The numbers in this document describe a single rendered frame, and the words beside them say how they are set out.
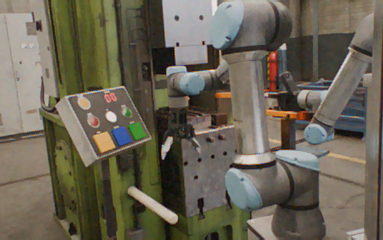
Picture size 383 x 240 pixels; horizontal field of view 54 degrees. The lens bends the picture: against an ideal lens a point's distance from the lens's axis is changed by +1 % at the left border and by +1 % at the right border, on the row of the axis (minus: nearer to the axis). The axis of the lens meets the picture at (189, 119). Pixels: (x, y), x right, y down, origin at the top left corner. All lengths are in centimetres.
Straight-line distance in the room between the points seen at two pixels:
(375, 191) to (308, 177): 16
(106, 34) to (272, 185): 123
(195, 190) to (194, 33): 83
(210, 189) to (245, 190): 114
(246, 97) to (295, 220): 37
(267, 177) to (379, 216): 30
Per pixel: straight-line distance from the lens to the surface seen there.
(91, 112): 157
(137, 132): 166
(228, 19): 92
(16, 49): 699
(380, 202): 108
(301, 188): 105
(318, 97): 152
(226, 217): 222
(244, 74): 94
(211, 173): 206
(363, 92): 540
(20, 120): 706
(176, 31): 193
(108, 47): 192
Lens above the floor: 135
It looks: 11 degrees down
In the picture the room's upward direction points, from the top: 4 degrees counter-clockwise
